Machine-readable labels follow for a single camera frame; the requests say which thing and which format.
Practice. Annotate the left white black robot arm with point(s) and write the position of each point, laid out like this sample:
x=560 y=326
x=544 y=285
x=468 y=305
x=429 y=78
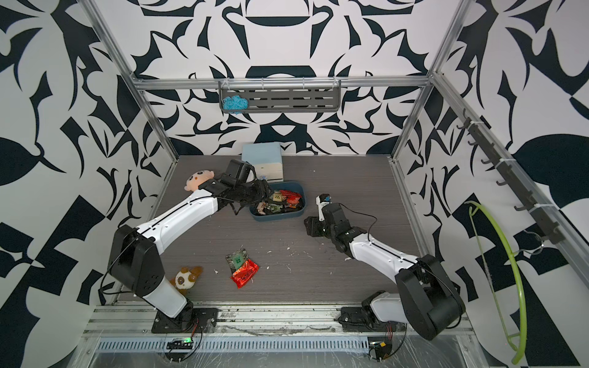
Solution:
x=135 y=255

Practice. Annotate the red tea bag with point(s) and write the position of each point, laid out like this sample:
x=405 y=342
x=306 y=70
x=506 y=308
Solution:
x=290 y=197
x=245 y=273

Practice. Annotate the teal plastic storage box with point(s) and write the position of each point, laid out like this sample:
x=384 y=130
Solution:
x=289 y=211

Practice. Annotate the green floral tea bag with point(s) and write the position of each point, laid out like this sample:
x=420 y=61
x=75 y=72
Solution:
x=237 y=259

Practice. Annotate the pink plush doll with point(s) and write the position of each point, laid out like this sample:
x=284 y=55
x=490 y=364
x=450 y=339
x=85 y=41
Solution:
x=197 y=179

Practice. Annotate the white cable duct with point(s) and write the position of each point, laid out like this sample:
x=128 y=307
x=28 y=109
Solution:
x=353 y=345

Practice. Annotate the grey wall shelf rack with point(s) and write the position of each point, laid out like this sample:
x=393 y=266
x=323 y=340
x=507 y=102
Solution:
x=299 y=95

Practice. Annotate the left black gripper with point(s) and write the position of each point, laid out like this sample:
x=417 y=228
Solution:
x=260 y=191

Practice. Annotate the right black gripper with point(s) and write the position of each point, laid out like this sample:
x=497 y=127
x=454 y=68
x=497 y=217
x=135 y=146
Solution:
x=310 y=222

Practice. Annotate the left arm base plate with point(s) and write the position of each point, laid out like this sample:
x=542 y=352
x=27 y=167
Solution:
x=188 y=319

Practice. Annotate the right controller board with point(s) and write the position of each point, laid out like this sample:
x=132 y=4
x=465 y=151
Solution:
x=379 y=350

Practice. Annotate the controller board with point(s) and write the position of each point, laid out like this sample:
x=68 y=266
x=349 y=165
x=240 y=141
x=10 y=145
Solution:
x=379 y=350
x=185 y=344

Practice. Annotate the left controller board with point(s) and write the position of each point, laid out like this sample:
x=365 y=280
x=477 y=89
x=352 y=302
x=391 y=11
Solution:
x=185 y=344

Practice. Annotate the white blue drawer cabinet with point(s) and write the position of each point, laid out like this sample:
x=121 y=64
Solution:
x=267 y=160

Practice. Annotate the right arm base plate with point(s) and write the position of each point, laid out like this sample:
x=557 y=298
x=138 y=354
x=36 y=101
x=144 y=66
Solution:
x=359 y=319

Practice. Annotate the blue scrunchie bundle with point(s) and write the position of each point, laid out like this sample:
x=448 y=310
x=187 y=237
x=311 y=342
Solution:
x=235 y=104

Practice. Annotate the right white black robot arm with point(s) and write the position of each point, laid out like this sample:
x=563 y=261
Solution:
x=426 y=299

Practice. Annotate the brown white plush toy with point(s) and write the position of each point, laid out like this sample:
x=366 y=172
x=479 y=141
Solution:
x=186 y=278

